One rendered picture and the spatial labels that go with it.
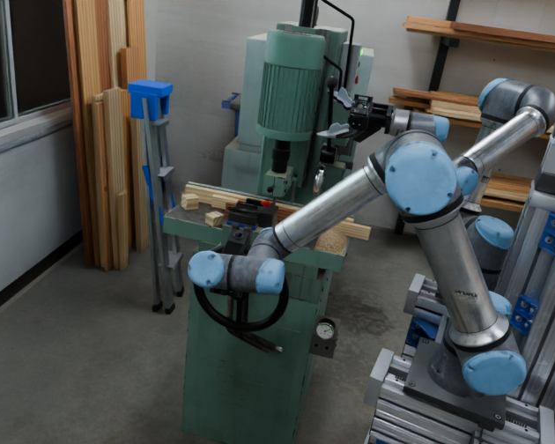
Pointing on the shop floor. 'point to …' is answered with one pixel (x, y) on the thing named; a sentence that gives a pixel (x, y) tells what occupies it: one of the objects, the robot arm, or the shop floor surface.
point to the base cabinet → (248, 371)
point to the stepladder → (146, 91)
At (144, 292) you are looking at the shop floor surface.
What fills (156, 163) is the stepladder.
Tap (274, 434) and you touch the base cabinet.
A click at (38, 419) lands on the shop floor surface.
